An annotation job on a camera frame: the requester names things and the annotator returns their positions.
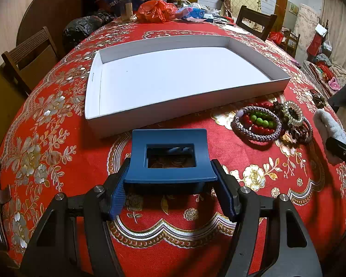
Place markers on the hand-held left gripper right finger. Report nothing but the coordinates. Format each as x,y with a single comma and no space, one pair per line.
227,196

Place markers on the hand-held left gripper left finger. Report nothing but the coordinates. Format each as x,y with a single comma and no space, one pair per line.
116,200

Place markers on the blue hair claw clip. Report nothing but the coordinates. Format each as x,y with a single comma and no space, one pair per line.
138,150

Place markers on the white cardboard box tray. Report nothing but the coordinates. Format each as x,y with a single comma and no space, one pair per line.
173,78

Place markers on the red floral tablecloth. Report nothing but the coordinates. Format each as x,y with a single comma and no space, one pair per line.
75,161

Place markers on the pile of clothes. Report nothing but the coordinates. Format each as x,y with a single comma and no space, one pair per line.
325,69

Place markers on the red stocking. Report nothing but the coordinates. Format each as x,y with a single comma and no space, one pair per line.
314,44

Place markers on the small wooden chair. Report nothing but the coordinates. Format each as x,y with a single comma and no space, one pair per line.
291,43

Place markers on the dark wooden chair back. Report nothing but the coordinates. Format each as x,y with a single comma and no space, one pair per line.
255,20

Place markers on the white paper sheet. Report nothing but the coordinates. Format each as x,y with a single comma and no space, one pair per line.
233,28

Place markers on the wooden chair with tan seat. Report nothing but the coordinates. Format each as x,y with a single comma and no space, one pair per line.
28,54

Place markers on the small black plastic bag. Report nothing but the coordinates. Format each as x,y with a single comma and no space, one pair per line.
83,26

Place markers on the blue packet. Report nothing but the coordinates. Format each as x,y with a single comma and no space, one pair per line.
194,13

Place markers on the glass jar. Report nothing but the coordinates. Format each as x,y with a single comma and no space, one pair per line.
126,8

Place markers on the red plastic bag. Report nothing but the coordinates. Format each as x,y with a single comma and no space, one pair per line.
155,11

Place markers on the round wooden tabletop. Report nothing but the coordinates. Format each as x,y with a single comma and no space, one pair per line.
54,8

